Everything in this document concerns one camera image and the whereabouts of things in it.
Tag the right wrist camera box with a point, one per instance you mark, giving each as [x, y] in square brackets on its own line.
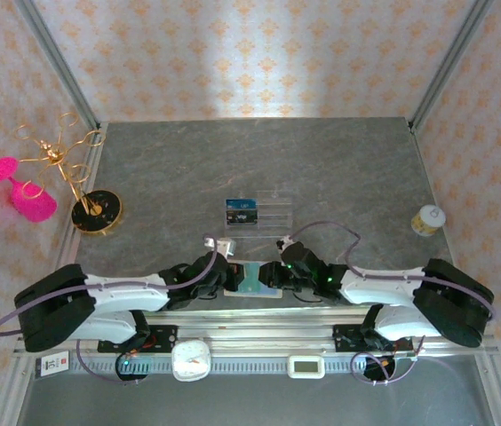
[286, 244]

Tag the pink glitter wine glass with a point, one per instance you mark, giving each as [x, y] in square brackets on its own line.
[33, 206]

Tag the blue VIP card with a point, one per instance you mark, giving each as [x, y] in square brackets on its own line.
[240, 204]

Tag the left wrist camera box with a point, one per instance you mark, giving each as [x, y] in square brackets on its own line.
[224, 246]

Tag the white digital timer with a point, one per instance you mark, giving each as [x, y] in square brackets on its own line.
[306, 367]

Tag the aluminium front rail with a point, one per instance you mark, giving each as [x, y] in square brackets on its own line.
[255, 328]

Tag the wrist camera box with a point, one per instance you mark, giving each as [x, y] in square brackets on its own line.
[286, 244]
[224, 246]

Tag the white number label card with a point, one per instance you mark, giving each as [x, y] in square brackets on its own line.
[53, 364]

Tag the beige card holder wallet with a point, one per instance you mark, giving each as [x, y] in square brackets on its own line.
[255, 296]

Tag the yellow white can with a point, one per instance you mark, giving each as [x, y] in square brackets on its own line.
[428, 220]

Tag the teal VIP card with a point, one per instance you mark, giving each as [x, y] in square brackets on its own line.
[251, 277]

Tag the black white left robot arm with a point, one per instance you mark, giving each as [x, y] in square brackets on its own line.
[121, 288]

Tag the clear acrylic card stand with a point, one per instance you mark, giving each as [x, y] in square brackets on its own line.
[268, 217]

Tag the aluminium corner post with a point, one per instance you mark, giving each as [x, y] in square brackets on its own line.
[450, 68]
[59, 68]

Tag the white analog clock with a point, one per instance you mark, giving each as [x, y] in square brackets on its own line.
[190, 359]

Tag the black VIP card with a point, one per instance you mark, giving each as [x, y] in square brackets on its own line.
[241, 218]

